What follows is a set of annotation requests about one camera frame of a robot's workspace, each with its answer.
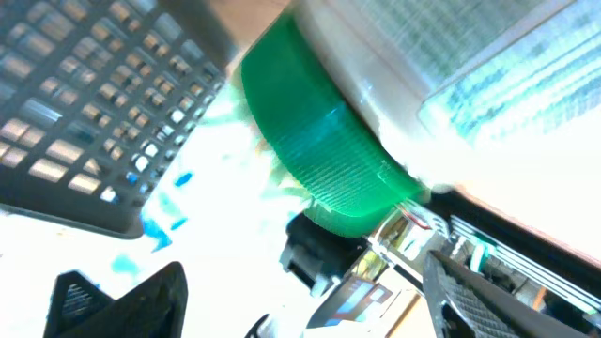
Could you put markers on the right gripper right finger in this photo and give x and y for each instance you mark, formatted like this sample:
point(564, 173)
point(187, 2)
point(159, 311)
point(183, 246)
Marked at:
point(461, 303)

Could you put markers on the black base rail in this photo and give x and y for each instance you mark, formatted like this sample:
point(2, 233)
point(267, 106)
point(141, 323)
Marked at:
point(549, 264)

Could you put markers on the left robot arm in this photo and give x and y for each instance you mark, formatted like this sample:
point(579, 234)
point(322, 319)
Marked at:
point(316, 256)

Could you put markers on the grey plastic basket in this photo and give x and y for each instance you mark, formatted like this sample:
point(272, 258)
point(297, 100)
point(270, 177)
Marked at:
point(97, 99)

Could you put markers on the green lid white jar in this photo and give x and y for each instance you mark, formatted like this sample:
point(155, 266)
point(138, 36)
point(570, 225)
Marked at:
point(370, 103)

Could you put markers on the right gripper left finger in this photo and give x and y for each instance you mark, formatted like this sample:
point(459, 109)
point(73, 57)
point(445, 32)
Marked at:
point(153, 309)

